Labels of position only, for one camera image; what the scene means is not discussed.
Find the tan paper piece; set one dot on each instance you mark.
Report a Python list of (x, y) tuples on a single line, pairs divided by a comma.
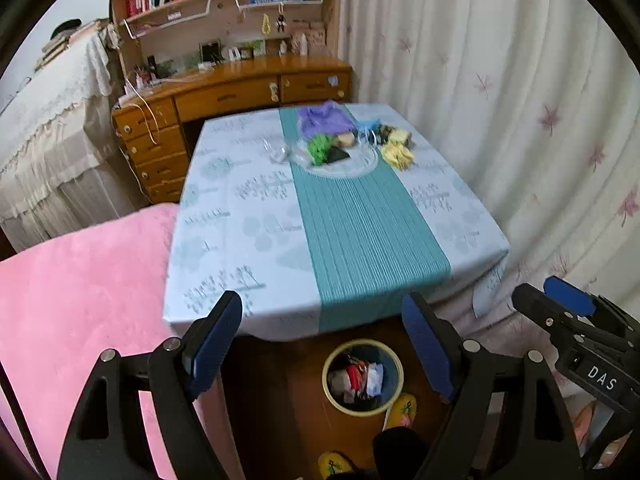
[(346, 139)]

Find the person's dark trousers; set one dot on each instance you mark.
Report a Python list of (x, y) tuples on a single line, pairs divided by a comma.
[(400, 452)]

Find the table with blue cloth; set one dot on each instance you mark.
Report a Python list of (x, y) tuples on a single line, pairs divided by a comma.
[(370, 240)]

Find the stack of worn books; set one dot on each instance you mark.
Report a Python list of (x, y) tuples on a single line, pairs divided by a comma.
[(60, 45)]

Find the hanging bear charm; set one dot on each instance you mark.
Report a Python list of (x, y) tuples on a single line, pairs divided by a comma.
[(281, 24)]

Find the clear plastic wrap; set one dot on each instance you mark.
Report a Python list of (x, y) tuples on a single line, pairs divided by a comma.
[(279, 152)]

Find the green paper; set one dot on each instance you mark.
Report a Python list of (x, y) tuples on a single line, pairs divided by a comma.
[(320, 147)]

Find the white power strip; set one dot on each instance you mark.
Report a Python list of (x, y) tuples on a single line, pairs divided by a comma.
[(127, 95)]

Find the pink fleece blanket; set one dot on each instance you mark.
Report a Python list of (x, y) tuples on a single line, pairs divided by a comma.
[(75, 310)]

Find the white lace furniture cover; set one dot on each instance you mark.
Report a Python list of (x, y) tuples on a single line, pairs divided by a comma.
[(50, 125)]

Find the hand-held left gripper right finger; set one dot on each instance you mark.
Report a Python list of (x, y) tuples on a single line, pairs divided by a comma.
[(430, 350)]

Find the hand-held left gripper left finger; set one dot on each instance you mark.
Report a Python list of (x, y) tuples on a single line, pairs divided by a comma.
[(215, 340)]

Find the white leaf print curtain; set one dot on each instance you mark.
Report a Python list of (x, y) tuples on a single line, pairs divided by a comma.
[(500, 85)]

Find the hanging bead charm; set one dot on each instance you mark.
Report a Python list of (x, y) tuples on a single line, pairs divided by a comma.
[(265, 24)]

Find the black hat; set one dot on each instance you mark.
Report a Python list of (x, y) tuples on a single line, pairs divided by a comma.
[(65, 27)]

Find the wooden desk with drawers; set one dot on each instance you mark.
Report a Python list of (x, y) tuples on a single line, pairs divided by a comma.
[(240, 72)]

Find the dark patterned packet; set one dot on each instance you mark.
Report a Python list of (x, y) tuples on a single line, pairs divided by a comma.
[(384, 132)]

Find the blue trash bin cream rim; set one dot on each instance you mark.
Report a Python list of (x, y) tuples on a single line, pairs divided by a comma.
[(391, 371)]

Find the cream rubber glove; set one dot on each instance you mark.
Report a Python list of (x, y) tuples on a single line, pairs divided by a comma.
[(397, 155)]

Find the small white box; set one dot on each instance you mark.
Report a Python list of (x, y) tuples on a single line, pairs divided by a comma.
[(375, 379)]

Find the purple plastic bag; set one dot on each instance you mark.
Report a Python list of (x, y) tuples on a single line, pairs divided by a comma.
[(325, 117)]

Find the blue face mask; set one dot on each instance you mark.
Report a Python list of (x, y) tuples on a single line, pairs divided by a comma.
[(369, 126)]

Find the black picture frame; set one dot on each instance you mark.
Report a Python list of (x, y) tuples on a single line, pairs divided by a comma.
[(210, 52)]

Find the wooden bookshelf hutch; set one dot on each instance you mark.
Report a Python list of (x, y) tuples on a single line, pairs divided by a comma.
[(230, 20)]

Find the black packet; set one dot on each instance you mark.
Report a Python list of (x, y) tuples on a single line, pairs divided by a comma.
[(340, 155)]

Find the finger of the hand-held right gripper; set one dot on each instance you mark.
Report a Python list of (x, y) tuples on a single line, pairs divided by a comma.
[(532, 305), (567, 292)]

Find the patterned storage box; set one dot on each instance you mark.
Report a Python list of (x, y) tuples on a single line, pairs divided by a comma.
[(317, 35)]

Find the red white carton box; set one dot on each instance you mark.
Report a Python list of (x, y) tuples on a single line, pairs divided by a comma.
[(340, 381)]

